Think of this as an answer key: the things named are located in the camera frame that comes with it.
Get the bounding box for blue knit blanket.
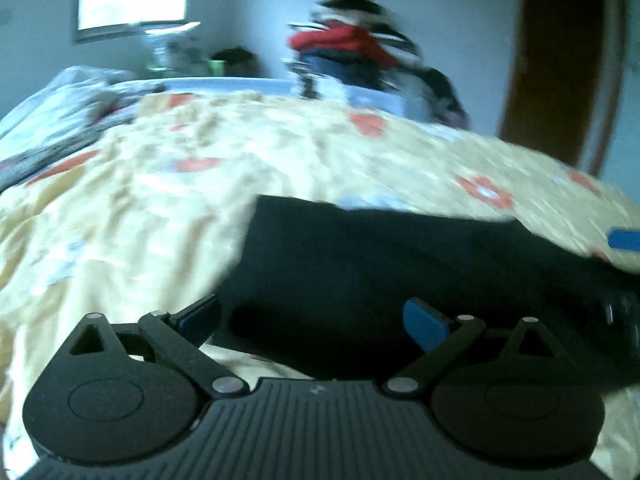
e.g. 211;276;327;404
120;76;297;98

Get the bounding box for pile of clothes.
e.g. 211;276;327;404
285;0;471;127

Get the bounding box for black pants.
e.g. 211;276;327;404
217;194;640;398

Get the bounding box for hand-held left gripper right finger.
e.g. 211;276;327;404
382;297;569;403

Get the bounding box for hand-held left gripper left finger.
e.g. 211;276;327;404
65;295;251;402

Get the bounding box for brown wooden door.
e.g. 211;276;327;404
497;0;627;177

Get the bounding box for yellow carrot print blanket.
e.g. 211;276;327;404
0;87;640;480

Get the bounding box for grey patterned quilt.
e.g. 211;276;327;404
0;65;151;191

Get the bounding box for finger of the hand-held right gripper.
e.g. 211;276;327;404
606;228;640;255
597;287;640;356

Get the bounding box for dark clothes on chair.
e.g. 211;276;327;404
210;47;259;79

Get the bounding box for floral pillow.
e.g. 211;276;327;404
144;22;202;75

